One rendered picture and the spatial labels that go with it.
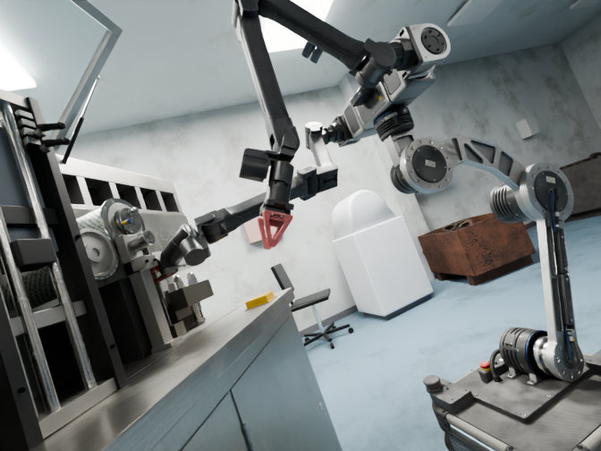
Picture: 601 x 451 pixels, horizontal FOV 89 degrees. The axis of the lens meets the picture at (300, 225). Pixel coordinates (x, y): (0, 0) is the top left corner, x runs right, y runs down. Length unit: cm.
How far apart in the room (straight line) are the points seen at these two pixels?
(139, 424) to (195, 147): 386
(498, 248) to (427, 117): 265
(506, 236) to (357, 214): 157
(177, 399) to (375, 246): 302
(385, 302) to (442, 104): 371
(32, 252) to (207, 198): 340
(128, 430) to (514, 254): 376
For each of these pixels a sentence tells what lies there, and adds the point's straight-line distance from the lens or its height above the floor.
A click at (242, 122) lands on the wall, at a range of 435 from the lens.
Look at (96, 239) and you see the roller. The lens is 89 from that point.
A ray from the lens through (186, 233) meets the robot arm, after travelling 89.
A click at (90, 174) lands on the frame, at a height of 159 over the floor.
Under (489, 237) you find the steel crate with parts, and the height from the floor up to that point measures 43.
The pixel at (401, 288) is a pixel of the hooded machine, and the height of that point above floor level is 25.
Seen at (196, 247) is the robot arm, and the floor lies 111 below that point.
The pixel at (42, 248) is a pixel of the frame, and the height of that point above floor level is 115.
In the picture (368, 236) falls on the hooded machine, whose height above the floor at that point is 89.
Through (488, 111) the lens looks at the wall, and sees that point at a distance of 661.
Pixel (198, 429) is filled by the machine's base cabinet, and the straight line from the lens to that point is 57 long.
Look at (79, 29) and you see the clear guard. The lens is 135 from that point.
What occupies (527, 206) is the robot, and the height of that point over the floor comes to 86.
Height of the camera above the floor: 101
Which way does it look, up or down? 4 degrees up
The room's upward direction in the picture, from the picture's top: 21 degrees counter-clockwise
